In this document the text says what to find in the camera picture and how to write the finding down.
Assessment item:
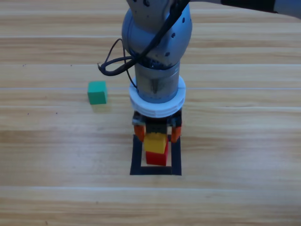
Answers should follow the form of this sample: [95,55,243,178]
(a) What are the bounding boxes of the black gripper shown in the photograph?
[131,110,183,144]

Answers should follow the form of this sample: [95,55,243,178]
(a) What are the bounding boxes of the yellow cube block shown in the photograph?
[143,133,169,154]

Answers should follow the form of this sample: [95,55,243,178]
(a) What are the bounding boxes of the red cube block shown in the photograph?
[145,140,169,166]

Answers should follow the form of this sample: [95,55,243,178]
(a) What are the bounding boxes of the green cube block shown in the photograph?
[87,81,108,105]

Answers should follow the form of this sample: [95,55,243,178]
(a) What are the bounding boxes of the black tape square outline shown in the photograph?
[129,134,182,176]

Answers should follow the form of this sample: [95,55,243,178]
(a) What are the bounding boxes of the thin black arm wire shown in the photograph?
[126,67,138,90]

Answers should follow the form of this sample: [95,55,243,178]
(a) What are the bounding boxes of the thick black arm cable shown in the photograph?
[97,0,189,76]

